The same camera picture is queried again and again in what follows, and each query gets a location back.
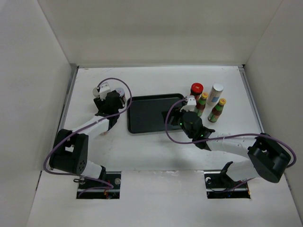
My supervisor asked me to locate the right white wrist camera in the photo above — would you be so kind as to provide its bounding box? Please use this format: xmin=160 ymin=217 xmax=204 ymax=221
xmin=180 ymin=96 xmax=196 ymax=112

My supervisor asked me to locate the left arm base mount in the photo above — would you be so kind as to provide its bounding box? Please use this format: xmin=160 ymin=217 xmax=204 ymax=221
xmin=73 ymin=172 xmax=122 ymax=200

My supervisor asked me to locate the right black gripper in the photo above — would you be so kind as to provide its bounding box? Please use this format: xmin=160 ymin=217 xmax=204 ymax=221
xmin=161 ymin=105 xmax=194 ymax=139

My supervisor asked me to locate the white lid dark jar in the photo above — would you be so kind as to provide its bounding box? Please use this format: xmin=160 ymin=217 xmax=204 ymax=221
xmin=115 ymin=87 xmax=126 ymax=105

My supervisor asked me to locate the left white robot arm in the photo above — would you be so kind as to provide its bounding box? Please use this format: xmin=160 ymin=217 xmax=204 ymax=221
xmin=49 ymin=90 xmax=125 ymax=189

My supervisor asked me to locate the purple cable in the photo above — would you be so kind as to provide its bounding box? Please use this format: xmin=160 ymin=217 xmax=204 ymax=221
xmin=165 ymin=98 xmax=298 ymax=192
xmin=43 ymin=78 xmax=133 ymax=198

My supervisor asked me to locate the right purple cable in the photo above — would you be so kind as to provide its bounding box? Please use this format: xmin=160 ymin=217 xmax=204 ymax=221
xmin=165 ymin=98 xmax=298 ymax=192

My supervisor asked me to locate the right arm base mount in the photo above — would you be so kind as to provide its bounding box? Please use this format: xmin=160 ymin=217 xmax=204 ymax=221
xmin=204 ymin=171 xmax=250 ymax=199

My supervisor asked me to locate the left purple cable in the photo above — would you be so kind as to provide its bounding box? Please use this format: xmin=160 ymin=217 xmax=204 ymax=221
xmin=43 ymin=78 xmax=133 ymax=198

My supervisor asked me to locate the black plastic tray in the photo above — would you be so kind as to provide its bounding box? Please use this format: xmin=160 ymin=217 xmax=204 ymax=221
xmin=127 ymin=93 xmax=184 ymax=134

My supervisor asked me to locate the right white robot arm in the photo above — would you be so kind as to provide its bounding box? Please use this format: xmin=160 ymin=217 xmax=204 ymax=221
xmin=162 ymin=108 xmax=291 ymax=187

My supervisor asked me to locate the yellow cap sauce bottle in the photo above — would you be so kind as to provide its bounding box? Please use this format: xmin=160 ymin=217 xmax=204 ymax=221
xmin=195 ymin=92 xmax=208 ymax=117
xmin=207 ymin=98 xmax=226 ymax=122

